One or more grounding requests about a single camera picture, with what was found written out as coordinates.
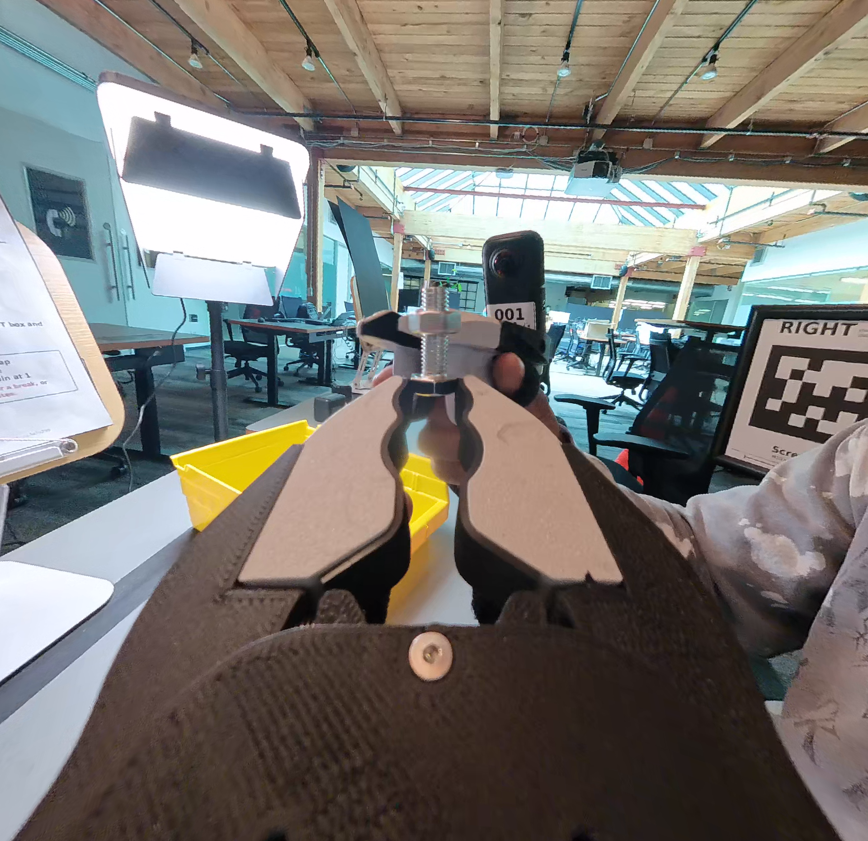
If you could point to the black office chair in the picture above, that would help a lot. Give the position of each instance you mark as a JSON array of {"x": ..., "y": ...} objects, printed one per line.
[
  {"x": 678, "y": 414},
  {"x": 247, "y": 352}
]

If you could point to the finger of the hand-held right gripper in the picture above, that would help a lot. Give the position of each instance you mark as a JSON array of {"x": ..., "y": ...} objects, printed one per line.
[
  {"x": 380, "y": 329},
  {"x": 478, "y": 336}
]

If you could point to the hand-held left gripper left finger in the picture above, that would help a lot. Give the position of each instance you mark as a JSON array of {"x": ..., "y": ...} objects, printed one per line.
[{"x": 325, "y": 502}]

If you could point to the steel hex nut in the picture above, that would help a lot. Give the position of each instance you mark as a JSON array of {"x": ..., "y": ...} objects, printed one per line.
[{"x": 428, "y": 323}]

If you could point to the ceiling projector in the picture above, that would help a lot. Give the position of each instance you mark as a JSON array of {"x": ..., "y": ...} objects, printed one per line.
[{"x": 593, "y": 173}]

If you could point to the person's right hand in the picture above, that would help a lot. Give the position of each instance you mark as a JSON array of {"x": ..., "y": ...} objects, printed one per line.
[{"x": 510, "y": 374}]

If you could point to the grey desk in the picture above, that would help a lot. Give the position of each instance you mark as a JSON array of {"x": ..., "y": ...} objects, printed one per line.
[{"x": 278, "y": 417}]

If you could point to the wooden board stand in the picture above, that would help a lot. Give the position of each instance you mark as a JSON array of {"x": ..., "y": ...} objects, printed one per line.
[{"x": 363, "y": 373}]

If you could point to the dark wall picture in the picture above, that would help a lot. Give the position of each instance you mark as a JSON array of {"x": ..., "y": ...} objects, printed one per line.
[{"x": 59, "y": 214}]

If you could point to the small black box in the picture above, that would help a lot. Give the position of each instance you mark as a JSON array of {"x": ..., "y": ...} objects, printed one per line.
[{"x": 331, "y": 407}]

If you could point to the printed instruction sheet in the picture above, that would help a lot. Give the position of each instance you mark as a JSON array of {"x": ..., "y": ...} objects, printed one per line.
[{"x": 34, "y": 352}]

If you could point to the black light stand pole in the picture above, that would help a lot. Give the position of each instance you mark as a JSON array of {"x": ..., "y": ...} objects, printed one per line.
[{"x": 218, "y": 380}]

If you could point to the framed marker poster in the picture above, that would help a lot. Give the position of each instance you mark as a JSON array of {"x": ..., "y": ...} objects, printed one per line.
[{"x": 736, "y": 407}]

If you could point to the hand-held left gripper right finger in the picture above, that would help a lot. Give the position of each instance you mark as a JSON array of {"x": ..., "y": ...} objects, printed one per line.
[{"x": 536, "y": 508}]

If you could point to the person's right forearm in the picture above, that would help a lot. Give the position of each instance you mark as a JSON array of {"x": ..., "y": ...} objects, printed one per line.
[{"x": 759, "y": 549}]

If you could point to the yellow plastic bin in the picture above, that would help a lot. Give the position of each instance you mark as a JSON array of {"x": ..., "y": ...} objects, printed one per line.
[{"x": 217, "y": 475}]

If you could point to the person's torso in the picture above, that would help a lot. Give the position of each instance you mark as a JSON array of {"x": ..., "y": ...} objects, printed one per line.
[{"x": 834, "y": 732}]

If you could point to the black flag panel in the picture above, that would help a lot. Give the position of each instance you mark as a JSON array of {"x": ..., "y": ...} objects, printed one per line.
[{"x": 363, "y": 258}]

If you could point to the steel hex bolt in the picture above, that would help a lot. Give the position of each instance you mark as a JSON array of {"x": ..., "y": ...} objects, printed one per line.
[{"x": 435, "y": 356}]

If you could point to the black track spotlight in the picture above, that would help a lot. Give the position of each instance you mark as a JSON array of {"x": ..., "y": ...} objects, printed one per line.
[
  {"x": 308, "y": 61},
  {"x": 709, "y": 71},
  {"x": 563, "y": 68},
  {"x": 195, "y": 60}
]

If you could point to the orange cone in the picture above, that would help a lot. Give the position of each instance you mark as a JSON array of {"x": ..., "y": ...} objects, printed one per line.
[{"x": 629, "y": 466}]

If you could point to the studio light panel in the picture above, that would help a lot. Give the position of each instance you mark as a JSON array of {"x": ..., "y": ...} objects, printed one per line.
[{"x": 210, "y": 217}]

